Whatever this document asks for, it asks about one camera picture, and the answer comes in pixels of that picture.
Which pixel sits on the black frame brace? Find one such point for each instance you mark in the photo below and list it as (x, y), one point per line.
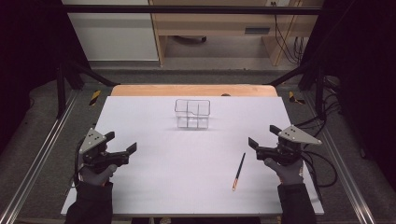
(311, 74)
(77, 73)

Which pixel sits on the black horizontal frame bar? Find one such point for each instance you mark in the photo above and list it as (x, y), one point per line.
(186, 9)

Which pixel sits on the person's left hand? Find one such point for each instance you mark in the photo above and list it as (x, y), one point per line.
(95, 178)

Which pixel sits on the dark curtain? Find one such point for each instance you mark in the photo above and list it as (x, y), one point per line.
(28, 46)
(364, 62)

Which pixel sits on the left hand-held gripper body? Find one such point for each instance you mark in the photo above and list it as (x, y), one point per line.
(93, 143)

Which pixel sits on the aluminium rail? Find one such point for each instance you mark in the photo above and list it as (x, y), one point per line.
(345, 168)
(37, 161)

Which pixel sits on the light wooden desk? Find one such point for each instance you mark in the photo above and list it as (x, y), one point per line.
(218, 23)

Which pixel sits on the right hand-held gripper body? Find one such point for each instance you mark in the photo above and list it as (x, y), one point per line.
(294, 137)

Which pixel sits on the white cabinet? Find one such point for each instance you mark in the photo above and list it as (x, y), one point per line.
(115, 37)

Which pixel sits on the clear plastic compartment organizer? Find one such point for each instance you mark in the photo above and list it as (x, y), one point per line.
(192, 113)

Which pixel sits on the dark pencil with orange end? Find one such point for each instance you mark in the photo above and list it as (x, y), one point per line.
(238, 172)

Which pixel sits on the wooden table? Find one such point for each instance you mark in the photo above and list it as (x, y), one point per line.
(186, 90)

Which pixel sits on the white board table cover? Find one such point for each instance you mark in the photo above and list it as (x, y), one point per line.
(186, 174)

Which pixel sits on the person's right hand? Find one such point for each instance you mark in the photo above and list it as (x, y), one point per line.
(289, 174)

